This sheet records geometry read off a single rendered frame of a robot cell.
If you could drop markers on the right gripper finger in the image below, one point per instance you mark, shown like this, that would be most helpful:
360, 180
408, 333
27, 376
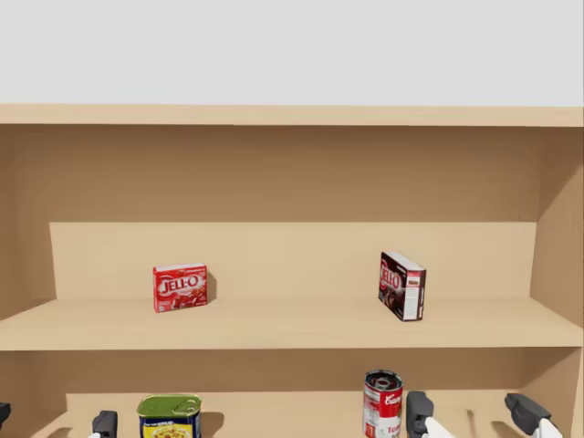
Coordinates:
422, 413
529, 417

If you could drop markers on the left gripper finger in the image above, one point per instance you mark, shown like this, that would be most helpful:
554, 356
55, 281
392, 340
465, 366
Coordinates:
3, 413
105, 424

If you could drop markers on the pale wooden shelf unit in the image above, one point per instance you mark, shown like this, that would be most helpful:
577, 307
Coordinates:
292, 191

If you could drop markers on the red and white can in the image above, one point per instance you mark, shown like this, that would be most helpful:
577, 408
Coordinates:
382, 406

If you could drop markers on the green and blue rectangular can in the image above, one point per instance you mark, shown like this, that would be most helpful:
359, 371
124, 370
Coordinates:
169, 419

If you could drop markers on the dark brown and white carton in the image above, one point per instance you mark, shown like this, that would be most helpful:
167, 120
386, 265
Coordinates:
400, 286

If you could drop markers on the red carton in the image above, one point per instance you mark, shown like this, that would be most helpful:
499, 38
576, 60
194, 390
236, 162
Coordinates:
180, 287

